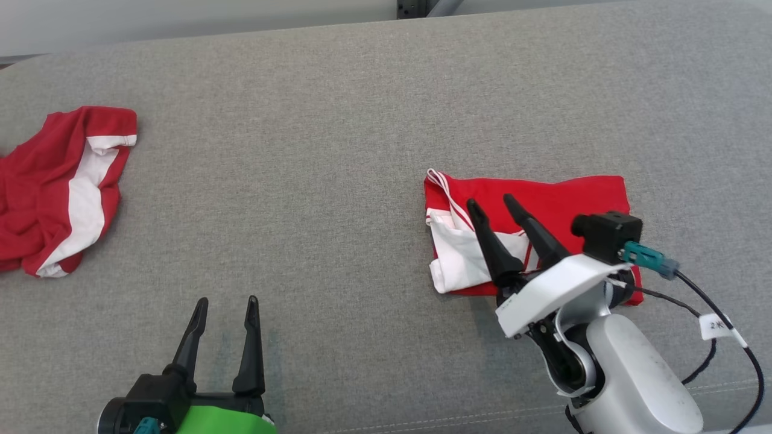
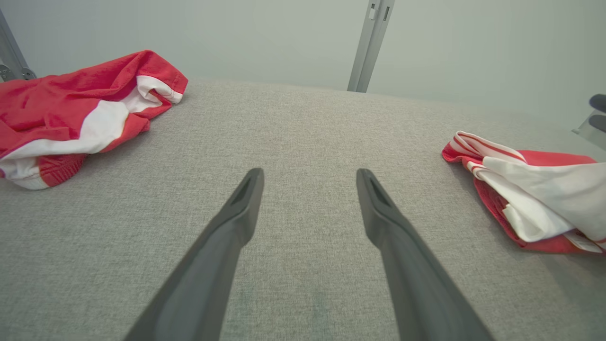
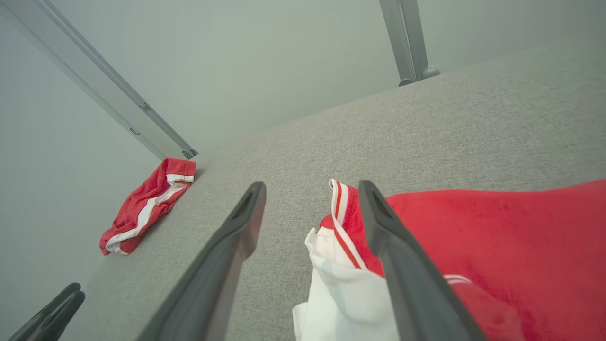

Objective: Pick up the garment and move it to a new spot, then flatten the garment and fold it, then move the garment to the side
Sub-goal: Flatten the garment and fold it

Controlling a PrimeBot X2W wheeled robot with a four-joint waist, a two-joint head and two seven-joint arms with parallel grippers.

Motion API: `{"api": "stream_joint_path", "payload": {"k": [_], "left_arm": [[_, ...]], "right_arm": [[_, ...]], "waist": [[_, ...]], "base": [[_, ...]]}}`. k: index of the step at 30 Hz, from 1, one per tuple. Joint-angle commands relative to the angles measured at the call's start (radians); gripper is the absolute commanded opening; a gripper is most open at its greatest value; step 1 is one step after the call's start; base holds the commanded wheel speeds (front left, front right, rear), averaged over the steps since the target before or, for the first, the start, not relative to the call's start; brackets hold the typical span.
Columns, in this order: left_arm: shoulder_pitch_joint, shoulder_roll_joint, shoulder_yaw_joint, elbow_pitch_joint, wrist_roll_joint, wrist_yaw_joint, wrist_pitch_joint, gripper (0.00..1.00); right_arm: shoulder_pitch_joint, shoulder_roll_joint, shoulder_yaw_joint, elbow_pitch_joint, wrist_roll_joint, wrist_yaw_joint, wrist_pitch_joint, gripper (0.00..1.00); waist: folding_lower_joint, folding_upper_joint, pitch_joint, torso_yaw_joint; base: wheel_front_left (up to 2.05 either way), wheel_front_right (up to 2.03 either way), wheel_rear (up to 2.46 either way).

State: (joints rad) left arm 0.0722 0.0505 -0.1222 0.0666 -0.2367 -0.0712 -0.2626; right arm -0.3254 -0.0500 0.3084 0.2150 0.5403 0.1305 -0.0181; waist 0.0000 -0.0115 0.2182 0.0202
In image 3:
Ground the grey metal post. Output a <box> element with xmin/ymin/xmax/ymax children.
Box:
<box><xmin>379</xmin><ymin>0</ymin><xmax>441</xmax><ymax>87</ymax></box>

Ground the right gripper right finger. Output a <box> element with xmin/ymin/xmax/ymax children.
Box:
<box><xmin>358</xmin><ymin>180</ymin><xmax>488</xmax><ymax>341</ymax></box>

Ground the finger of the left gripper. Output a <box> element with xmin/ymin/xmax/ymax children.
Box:
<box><xmin>28</xmin><ymin>291</ymin><xmax>86</xmax><ymax>341</ymax></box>
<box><xmin>7</xmin><ymin>283</ymin><xmax>81</xmax><ymax>341</ymax></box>

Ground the red basketball jersey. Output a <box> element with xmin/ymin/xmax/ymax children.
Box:
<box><xmin>292</xmin><ymin>179</ymin><xmax>606</xmax><ymax>341</ymax></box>

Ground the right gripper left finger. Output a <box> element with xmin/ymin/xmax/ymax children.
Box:
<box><xmin>137</xmin><ymin>181</ymin><xmax>267</xmax><ymax>341</ymax></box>

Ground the grey fabric sofa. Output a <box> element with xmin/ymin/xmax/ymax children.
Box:
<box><xmin>62</xmin><ymin>38</ymin><xmax>606</xmax><ymax>341</ymax></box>

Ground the grey metal wall rail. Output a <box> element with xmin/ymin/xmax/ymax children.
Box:
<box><xmin>0</xmin><ymin>0</ymin><xmax>199</xmax><ymax>160</ymax></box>

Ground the red shorts white trim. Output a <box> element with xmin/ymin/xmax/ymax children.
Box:
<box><xmin>99</xmin><ymin>158</ymin><xmax>197</xmax><ymax>256</ymax></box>

